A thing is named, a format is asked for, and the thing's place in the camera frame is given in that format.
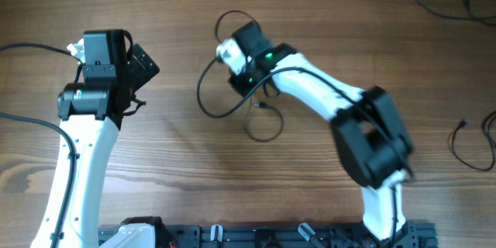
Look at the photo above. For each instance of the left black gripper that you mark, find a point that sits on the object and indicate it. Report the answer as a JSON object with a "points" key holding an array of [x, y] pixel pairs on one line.
{"points": [[142, 74]]}

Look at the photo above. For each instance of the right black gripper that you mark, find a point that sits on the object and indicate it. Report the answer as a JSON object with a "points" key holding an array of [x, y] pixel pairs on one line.
{"points": [[235, 80]]}

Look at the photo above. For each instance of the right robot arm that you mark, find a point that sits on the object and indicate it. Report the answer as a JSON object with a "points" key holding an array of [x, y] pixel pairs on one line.
{"points": [[371, 140]]}

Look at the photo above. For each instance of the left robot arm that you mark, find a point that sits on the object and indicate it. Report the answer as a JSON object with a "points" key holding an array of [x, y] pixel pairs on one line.
{"points": [[91, 112]]}

